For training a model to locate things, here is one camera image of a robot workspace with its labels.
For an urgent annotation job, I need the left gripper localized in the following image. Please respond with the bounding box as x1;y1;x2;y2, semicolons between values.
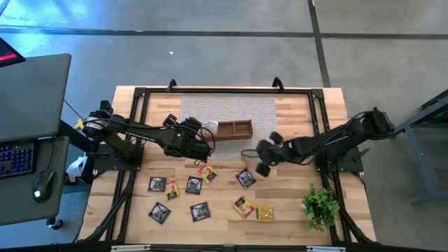
162;113;215;144

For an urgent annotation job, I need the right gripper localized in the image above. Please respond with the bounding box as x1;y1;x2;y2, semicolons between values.
241;131;294;178

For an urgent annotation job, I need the black computer mouse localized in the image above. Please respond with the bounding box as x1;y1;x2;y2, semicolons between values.
32;169;55;204

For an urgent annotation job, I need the black caster wheel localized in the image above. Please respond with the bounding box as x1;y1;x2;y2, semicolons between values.
47;217;64;231

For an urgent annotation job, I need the grey desk top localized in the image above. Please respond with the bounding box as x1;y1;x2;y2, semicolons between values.
0;53;72;143
0;135;70;227

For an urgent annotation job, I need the backlit black keyboard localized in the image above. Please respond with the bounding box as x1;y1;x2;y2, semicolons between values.
0;141;36;180

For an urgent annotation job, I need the green artificial plant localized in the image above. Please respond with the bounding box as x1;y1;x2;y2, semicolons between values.
301;183;340;232

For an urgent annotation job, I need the yellow tea bag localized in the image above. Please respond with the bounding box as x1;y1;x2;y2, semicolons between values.
255;204;276;223

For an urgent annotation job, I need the black desk monitor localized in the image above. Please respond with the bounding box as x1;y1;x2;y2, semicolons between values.
0;36;26;68

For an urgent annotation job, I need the white bar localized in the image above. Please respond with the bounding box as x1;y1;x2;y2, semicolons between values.
306;246;347;252
110;244;151;252

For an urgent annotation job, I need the black floor cable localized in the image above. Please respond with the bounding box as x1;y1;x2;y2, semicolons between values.
62;99;85;122

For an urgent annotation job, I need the orange green fruit tea bag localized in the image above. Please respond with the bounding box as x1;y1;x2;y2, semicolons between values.
197;163;218;185
232;195;256;220
164;180;180;201

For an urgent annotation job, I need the dark blackcurrant tea bag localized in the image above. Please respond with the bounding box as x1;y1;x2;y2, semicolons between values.
189;201;211;223
235;168;257;189
147;176;167;193
184;175;204;196
147;201;172;225

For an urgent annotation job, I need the grey metal cart frame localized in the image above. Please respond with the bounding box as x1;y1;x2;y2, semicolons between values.
386;89;448;206

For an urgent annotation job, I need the wooden three-compartment box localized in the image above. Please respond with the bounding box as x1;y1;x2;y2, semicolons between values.
211;119;254;141

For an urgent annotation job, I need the black cable bundle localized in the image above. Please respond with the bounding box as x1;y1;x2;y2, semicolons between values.
83;170;138;243
321;174;372;244

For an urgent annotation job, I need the grey woven placemat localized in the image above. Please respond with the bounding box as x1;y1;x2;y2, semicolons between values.
178;94;277;161

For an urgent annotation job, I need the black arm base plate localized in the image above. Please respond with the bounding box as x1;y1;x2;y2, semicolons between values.
92;143;144;172
314;146;371;174

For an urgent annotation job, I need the black desk foot bar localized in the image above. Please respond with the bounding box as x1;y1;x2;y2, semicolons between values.
57;119;97;153

